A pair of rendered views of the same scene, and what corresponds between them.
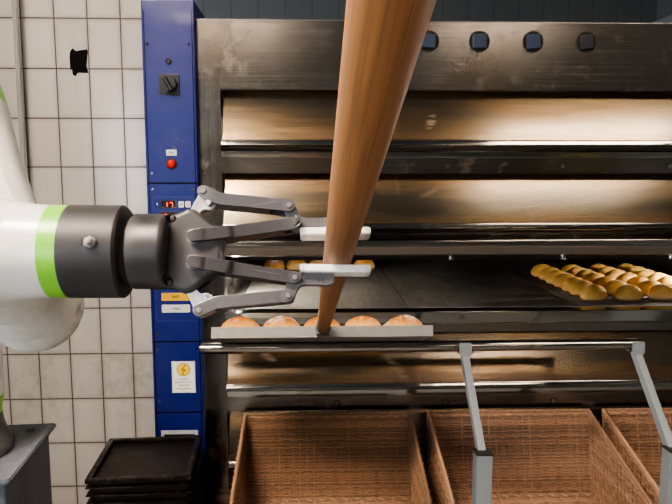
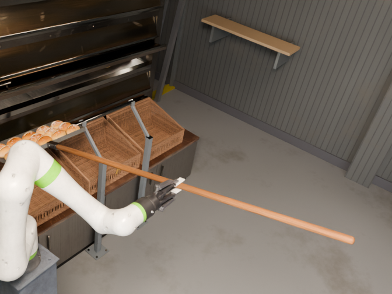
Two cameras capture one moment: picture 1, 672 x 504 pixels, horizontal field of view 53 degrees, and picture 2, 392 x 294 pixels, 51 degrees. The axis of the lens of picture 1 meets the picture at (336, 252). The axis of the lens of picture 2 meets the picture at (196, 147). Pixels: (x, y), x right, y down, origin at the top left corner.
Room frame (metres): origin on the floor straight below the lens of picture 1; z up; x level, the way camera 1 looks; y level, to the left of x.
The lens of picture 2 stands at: (-0.16, 1.21, 2.80)
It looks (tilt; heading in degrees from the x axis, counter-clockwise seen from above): 35 degrees down; 302
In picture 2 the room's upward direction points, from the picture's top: 12 degrees clockwise
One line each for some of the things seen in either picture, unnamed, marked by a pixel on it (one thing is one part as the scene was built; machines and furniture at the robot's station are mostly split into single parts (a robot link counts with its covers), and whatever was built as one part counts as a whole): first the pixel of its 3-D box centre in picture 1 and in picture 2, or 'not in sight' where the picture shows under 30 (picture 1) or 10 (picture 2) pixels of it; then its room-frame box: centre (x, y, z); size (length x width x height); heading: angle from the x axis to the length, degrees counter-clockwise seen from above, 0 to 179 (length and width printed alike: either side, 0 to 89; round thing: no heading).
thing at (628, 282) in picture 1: (612, 279); not in sight; (2.63, -1.10, 1.21); 0.61 x 0.48 x 0.06; 2
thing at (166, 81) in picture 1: (167, 75); not in sight; (2.07, 0.51, 1.92); 0.06 x 0.04 x 0.11; 92
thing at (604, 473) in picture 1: (529, 480); (95, 153); (1.90, -0.58, 0.72); 0.56 x 0.49 x 0.28; 92
